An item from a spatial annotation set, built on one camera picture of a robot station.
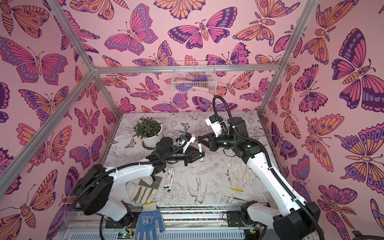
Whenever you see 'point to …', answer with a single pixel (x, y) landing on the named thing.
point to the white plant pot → (150, 142)
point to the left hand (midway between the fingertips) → (204, 153)
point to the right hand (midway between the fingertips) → (200, 137)
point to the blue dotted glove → (148, 221)
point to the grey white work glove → (143, 190)
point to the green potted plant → (146, 127)
